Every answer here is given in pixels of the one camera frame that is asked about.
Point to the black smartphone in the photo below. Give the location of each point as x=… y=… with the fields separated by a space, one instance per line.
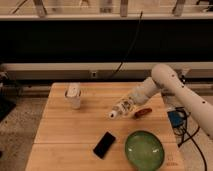
x=104 y=145

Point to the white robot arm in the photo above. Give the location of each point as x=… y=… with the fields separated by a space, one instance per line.
x=164 y=77

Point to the white cup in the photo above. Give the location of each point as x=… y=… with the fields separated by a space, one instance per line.
x=72 y=94

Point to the blue box on floor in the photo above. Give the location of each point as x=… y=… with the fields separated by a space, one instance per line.
x=175 y=119

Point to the clear plastic bottle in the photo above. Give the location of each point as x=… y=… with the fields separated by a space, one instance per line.
x=123 y=107

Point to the green bowl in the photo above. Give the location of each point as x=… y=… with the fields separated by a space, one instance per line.
x=144 y=151

